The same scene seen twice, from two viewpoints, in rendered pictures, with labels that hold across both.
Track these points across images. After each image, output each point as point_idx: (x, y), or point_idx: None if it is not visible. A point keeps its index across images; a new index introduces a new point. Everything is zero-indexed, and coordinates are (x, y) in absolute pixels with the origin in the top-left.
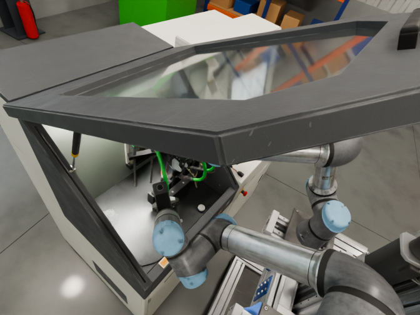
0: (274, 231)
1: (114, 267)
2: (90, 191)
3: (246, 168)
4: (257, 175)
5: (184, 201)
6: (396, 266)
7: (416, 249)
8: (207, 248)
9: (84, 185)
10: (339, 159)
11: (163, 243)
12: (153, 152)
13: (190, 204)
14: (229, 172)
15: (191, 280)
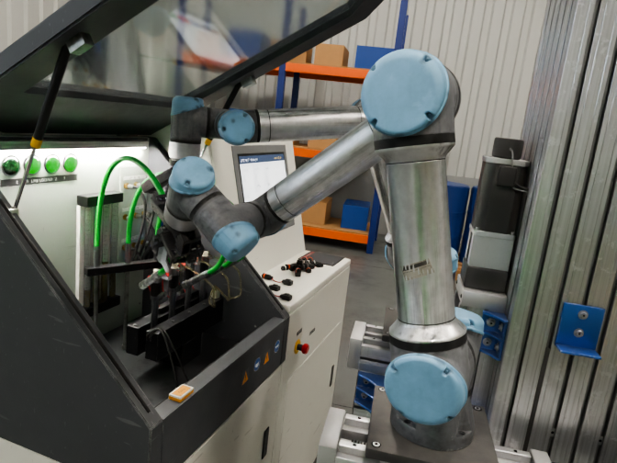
0: (364, 338)
1: (70, 457)
2: None
3: (294, 293)
4: (319, 340)
5: (195, 362)
6: (492, 181)
7: (496, 148)
8: (250, 206)
9: (32, 235)
10: None
11: (187, 170)
12: (129, 264)
13: (207, 364)
14: (265, 288)
15: (237, 229)
